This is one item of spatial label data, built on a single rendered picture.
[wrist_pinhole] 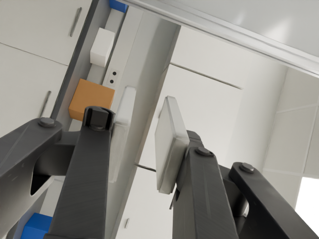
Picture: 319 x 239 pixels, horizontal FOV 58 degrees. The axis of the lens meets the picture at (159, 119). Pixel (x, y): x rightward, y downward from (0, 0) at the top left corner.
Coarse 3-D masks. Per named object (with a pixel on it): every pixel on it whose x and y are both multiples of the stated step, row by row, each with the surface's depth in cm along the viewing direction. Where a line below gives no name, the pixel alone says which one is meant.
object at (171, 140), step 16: (160, 112) 19; (176, 112) 16; (160, 128) 17; (176, 128) 13; (160, 144) 16; (176, 144) 13; (160, 160) 14; (176, 160) 13; (160, 176) 13; (176, 176) 13; (160, 192) 13
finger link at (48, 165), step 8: (64, 136) 11; (72, 136) 12; (56, 144) 11; (64, 144) 11; (72, 144) 11; (48, 152) 11; (56, 152) 11; (64, 152) 11; (72, 152) 11; (40, 160) 11; (48, 160) 11; (56, 160) 11; (64, 160) 11; (40, 168) 11; (48, 168) 11; (56, 168) 11; (64, 168) 11
